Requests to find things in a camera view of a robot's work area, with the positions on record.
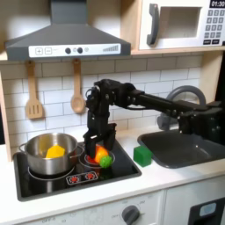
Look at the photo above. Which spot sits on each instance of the orange toy carrot green top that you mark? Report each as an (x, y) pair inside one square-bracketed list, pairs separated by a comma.
[(102, 153)]

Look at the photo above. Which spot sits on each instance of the green toy block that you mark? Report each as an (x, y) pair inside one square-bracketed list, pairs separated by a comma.
[(142, 156)]

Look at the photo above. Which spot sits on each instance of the wooden spoon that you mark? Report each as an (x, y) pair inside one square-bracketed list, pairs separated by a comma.
[(77, 102)]

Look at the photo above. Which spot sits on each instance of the black toy stove top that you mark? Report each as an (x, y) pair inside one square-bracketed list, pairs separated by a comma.
[(123, 170)]

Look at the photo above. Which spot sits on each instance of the yellow toy block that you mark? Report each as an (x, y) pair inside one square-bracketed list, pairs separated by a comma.
[(55, 151)]

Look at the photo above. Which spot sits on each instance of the wooden slotted spatula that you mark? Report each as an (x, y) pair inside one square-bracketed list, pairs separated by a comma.
[(33, 108)]

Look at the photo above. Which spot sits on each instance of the dark grey sink basin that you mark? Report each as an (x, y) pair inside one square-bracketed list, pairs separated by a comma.
[(181, 155)]

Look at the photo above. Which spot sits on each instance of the grey oven knob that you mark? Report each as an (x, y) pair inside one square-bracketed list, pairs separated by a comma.
[(130, 215)]

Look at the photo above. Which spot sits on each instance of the grey range hood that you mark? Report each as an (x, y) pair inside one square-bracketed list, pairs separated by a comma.
[(68, 38)]

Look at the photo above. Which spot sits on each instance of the dark grey curved tap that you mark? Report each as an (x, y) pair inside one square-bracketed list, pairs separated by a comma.
[(187, 89)]

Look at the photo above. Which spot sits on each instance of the white toy microwave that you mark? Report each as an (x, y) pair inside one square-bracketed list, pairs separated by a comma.
[(181, 41)]

